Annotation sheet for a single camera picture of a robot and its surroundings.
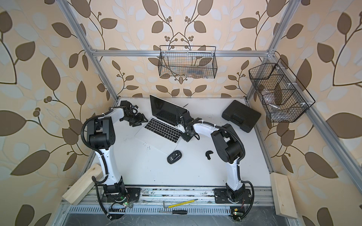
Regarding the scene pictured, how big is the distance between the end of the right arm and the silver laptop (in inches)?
2.2

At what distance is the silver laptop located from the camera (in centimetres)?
92

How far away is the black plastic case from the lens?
1019 mm

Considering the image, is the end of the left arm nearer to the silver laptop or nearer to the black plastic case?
the silver laptop

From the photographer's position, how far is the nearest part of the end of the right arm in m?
0.73

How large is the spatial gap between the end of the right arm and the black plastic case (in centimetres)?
35
